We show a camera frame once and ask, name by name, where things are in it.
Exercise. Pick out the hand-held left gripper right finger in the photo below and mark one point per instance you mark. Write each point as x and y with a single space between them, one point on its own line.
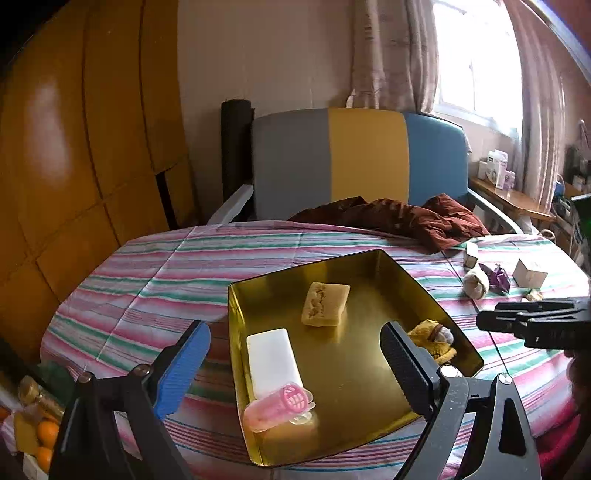
406 364

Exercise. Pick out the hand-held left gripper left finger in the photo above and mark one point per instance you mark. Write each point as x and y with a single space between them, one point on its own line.
184 369

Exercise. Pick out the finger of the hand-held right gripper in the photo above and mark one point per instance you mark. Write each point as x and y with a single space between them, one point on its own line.
535 305
531 328

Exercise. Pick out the white printed carton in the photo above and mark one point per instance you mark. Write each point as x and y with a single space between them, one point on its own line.
530 274

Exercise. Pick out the purple snack packet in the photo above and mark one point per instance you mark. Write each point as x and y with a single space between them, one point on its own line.
497 277

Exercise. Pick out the gold metal tin tray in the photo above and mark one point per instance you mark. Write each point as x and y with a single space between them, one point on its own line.
351 369

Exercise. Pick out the white sock ball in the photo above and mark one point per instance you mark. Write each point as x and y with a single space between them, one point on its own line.
476 284

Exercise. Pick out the person's right forearm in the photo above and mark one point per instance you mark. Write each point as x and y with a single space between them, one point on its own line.
581 383

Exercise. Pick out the yellow plush toy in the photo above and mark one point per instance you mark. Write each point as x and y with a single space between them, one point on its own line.
427 334

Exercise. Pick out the wooden side table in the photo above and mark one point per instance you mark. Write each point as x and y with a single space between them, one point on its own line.
512 198

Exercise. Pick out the small purple box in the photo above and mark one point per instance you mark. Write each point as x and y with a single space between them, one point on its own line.
509 179

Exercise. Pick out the plain white box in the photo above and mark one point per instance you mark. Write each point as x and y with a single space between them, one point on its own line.
270 360

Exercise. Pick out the pink hair roller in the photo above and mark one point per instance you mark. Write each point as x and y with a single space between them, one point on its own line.
277 406

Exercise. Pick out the wrapped yellow bread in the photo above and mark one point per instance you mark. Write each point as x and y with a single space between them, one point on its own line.
325 304

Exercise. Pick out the white teal box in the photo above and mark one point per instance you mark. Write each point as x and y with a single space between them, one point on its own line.
497 166

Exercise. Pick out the small white box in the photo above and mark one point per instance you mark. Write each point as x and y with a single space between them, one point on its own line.
484 170

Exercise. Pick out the beige patterned curtain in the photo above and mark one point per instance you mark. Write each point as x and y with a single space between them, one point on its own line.
392 50
538 115

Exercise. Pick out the green cloth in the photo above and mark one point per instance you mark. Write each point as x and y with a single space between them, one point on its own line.
60 378

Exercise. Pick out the brown cloth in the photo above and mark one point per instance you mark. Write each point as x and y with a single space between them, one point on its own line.
406 217

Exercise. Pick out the white foam piece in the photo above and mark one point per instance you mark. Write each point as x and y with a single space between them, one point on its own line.
228 205

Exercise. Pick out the window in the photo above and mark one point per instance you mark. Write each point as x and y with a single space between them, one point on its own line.
475 60

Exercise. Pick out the tricolour chair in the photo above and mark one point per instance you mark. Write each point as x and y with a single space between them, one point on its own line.
364 157

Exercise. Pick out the black rolled mat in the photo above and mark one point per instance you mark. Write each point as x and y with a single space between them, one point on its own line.
236 147

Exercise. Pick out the wooden wardrobe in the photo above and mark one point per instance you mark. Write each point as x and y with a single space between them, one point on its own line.
69 138

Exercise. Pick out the grey bed rail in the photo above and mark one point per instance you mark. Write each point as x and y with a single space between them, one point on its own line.
496 210

